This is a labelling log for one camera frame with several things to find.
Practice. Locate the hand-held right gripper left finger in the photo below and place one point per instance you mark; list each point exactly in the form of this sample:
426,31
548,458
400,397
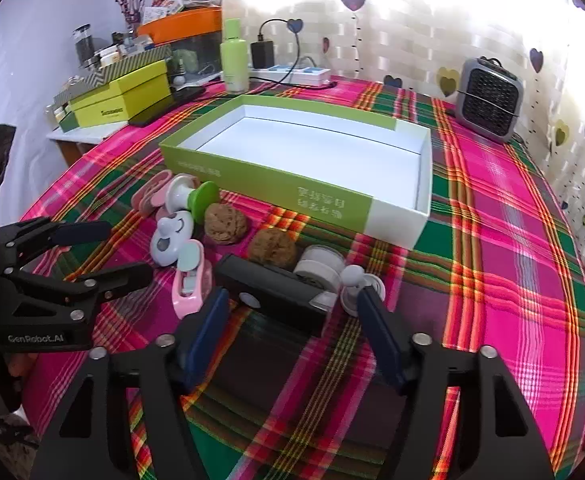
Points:
207,325

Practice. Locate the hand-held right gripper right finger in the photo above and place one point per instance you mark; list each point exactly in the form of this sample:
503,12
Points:
382,335

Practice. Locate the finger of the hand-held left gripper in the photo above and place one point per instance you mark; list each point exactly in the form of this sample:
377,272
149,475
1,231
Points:
117,280
80,232

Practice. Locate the pink correction tape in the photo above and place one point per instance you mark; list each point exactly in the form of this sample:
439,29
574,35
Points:
187,290

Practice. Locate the small white knob toy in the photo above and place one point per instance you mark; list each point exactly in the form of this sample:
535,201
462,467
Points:
352,280

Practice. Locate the white smiley round toy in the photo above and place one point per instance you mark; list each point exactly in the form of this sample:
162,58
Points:
170,242

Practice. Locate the black rectangular device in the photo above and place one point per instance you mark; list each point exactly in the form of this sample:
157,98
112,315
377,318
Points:
277,295

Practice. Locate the white round jar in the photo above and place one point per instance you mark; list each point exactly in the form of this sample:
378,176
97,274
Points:
317,265

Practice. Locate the green and white cardboard box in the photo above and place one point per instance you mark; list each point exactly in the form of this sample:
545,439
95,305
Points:
312,145

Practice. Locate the person's left hand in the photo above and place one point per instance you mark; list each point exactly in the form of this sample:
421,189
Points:
20,364

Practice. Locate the brown walnut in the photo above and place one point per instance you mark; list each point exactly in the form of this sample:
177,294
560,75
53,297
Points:
270,250
225,225

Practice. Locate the white and green suction toy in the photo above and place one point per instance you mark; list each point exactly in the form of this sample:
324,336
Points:
207,200

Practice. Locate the pink plaid tablecloth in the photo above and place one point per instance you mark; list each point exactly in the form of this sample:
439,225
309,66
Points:
497,270

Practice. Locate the yellow-green lidded box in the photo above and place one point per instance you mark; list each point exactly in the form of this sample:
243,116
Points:
117,100

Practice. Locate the black smartphone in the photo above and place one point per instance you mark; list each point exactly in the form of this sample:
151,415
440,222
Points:
167,105

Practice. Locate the zigzag striped box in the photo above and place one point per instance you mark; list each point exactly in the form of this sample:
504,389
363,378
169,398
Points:
117,67

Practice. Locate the glass jar with black lid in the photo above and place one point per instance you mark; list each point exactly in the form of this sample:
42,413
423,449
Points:
83,45

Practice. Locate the dark glass tank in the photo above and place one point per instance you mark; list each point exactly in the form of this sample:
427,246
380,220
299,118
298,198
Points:
197,55

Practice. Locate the orange storage box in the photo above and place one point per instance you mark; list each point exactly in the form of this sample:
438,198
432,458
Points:
180,25

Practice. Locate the light green bottle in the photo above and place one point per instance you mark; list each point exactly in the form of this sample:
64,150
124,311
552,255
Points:
234,55

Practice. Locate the colourful paper cards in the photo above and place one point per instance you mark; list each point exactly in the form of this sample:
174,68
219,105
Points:
165,5

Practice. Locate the black charger plug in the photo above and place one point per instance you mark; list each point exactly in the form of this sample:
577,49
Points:
262,52

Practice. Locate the grey desk heater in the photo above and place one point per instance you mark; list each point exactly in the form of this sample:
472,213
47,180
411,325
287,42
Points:
490,97

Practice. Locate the white power strip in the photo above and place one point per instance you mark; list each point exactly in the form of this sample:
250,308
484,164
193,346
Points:
297,74

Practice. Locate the heart print curtain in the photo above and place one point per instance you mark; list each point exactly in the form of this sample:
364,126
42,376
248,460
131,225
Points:
422,25

